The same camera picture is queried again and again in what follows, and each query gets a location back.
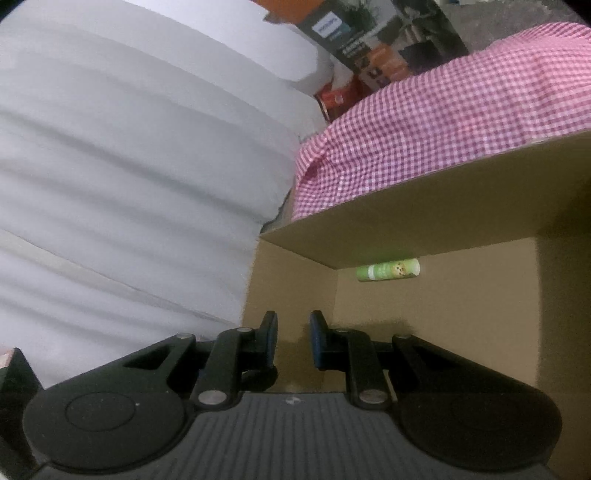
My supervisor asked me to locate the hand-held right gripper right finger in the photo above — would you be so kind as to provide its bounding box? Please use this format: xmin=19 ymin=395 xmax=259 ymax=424
xmin=309 ymin=310 xmax=467 ymax=409

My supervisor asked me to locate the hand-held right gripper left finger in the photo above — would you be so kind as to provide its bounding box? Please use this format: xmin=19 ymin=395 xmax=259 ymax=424
xmin=121 ymin=311 xmax=279 ymax=411

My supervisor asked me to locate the brown cardboard box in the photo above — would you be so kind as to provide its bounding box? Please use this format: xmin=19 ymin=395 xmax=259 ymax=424
xmin=241 ymin=131 xmax=591 ymax=467

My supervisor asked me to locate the small green tube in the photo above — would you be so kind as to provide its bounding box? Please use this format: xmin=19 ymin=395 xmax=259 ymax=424
xmin=355 ymin=258 xmax=421 ymax=282

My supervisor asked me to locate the white curtain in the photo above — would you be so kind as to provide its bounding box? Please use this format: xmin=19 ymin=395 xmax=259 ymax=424
xmin=0 ymin=0 xmax=335 ymax=389

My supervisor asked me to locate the red package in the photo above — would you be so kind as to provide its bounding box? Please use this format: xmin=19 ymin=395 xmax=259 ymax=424
xmin=315 ymin=76 xmax=370 ymax=121

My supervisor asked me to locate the pink checkered tablecloth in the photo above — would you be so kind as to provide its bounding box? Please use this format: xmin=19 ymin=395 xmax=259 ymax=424
xmin=292 ymin=21 xmax=591 ymax=222

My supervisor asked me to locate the printed appliance carton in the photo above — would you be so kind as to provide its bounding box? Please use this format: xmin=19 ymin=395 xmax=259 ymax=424
xmin=252 ymin=0 xmax=469 ymax=88

